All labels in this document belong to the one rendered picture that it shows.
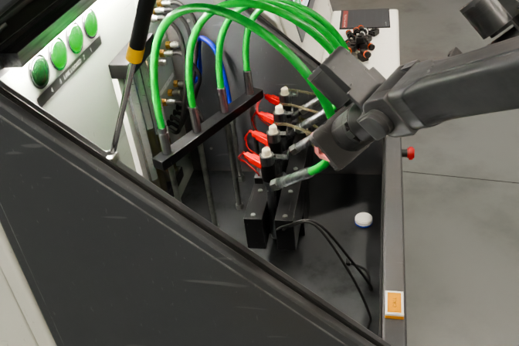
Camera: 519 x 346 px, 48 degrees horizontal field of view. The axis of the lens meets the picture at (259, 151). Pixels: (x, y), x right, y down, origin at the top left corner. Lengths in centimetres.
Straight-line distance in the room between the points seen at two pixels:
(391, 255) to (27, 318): 64
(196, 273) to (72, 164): 23
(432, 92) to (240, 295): 41
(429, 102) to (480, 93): 7
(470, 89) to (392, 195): 69
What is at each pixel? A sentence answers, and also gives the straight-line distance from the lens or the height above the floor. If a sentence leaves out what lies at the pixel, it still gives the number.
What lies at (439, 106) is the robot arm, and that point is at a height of 141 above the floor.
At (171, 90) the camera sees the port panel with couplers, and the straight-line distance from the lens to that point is 138.
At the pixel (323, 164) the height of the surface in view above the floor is 118.
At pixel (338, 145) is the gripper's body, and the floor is 126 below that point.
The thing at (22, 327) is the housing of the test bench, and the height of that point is 98.
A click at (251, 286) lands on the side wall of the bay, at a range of 84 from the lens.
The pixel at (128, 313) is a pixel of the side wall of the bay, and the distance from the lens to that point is 96.
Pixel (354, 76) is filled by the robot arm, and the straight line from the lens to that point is 74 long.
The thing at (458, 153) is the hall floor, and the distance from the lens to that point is 307.
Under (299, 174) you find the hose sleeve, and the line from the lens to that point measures 97.
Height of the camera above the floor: 173
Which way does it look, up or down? 34 degrees down
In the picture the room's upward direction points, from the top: 7 degrees counter-clockwise
